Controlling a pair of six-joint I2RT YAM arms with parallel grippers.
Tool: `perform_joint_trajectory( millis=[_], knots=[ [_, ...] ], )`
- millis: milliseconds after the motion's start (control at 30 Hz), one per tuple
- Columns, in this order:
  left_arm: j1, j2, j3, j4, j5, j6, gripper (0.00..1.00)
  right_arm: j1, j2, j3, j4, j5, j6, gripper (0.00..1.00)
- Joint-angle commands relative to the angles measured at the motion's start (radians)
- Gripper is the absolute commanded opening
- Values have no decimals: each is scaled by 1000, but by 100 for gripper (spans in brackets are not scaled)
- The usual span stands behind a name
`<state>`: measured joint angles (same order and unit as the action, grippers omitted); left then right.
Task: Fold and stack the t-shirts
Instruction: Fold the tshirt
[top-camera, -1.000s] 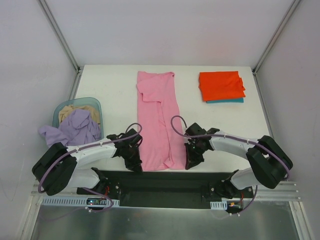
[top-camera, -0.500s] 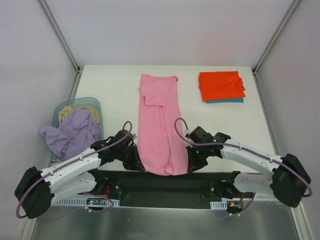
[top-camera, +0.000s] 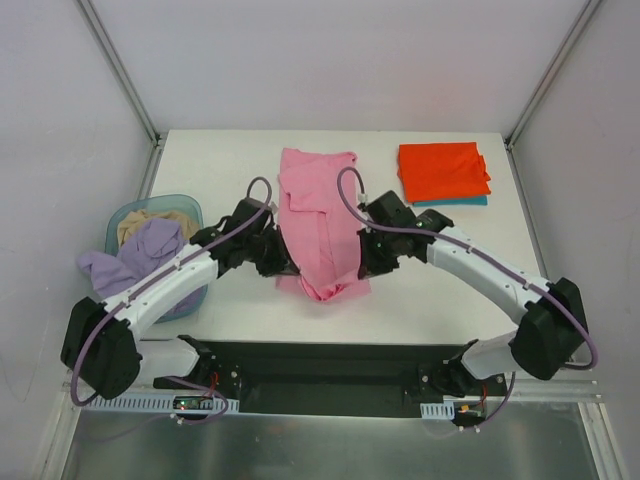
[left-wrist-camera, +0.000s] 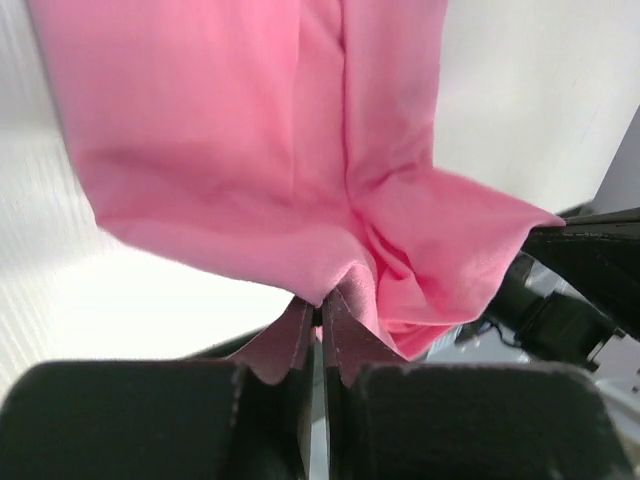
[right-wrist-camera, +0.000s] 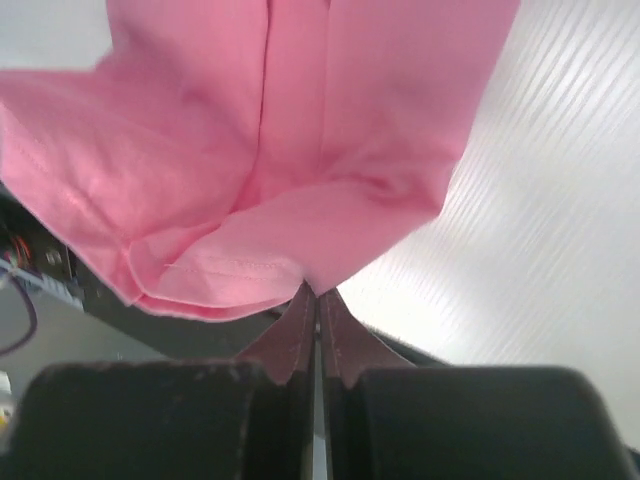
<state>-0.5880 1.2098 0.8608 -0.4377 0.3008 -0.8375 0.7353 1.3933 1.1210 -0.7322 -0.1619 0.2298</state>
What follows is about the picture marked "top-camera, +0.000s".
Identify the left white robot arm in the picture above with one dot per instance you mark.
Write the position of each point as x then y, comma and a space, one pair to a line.
104, 345

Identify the right aluminium frame post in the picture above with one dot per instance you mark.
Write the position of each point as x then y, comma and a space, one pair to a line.
577, 29

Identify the folded orange t shirt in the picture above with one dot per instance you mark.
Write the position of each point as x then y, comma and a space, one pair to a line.
442, 171

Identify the teal plastic basket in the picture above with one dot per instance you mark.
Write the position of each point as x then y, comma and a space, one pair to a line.
180, 207

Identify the aluminium frame post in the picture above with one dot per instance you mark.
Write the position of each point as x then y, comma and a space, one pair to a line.
577, 29
113, 59

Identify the pink t shirt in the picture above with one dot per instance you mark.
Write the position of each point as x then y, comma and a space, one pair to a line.
320, 233

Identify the right white cable duct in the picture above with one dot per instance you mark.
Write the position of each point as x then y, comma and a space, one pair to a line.
438, 411

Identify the beige t shirt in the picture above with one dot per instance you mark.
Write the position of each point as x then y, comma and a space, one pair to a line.
145, 222

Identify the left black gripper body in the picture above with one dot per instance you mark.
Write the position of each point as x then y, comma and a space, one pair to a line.
273, 257

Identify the folded teal t shirt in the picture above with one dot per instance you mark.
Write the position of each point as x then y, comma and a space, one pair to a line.
481, 200

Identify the lavender t shirt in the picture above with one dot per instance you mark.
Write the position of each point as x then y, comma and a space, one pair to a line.
155, 244

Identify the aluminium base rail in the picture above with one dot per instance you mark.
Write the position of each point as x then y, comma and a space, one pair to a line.
566, 387

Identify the left aluminium frame post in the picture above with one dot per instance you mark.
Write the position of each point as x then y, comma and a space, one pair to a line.
113, 59

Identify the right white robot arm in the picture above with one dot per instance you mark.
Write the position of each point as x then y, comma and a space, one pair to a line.
549, 316

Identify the left white cable duct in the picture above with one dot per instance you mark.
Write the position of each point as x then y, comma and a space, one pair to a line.
165, 403

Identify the white cable duct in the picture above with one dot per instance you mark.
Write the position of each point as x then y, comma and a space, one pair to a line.
165, 403
438, 411

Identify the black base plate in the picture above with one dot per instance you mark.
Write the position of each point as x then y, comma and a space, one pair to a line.
389, 381

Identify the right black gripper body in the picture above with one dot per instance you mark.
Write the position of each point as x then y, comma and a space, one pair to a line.
373, 261

